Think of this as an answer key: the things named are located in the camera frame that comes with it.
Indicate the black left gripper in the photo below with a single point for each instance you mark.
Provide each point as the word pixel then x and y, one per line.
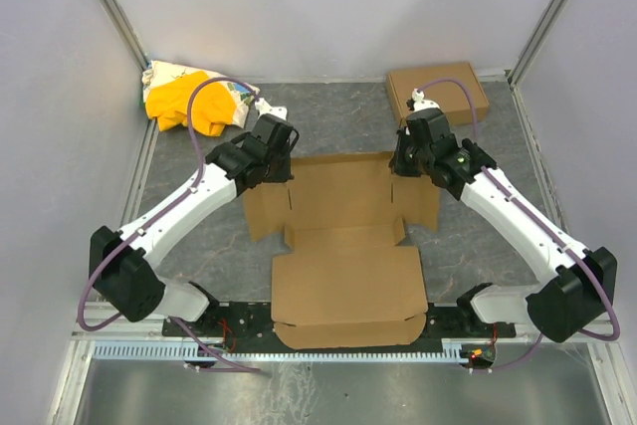
pixel 278 166

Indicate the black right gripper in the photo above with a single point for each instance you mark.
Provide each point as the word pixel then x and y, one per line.
pixel 404 160

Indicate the cardboard box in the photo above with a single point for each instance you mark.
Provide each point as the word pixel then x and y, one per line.
pixel 401 83
pixel 348 280

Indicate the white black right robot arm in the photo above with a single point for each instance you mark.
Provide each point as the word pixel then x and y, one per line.
pixel 574 285

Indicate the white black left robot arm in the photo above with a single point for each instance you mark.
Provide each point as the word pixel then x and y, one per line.
pixel 123 262

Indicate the folded closed cardboard box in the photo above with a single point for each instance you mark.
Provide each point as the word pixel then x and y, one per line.
pixel 401 83

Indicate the yellow cloth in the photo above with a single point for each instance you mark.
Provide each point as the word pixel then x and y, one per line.
pixel 214 107

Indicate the floral patterned cloth bag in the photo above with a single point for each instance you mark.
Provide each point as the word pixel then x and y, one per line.
pixel 160 73

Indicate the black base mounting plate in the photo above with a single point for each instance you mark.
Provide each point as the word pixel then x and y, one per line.
pixel 248 320

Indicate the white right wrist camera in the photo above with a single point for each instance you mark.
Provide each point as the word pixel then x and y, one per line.
pixel 419 102

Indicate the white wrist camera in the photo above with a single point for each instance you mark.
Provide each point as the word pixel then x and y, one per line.
pixel 263 107
pixel 419 102

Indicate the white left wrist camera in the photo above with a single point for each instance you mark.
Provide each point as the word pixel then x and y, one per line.
pixel 263 107

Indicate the light blue cable duct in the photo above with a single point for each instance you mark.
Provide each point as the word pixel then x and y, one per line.
pixel 189 351

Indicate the right aluminium corner post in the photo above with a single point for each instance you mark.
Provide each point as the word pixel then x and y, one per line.
pixel 535 41

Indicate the aluminium corner post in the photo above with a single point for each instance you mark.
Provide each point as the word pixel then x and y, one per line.
pixel 126 32
pixel 535 41

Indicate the aluminium frame rail front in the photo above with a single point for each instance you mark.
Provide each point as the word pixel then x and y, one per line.
pixel 558 319

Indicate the left aluminium corner post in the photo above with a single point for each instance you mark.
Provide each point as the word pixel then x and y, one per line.
pixel 126 32

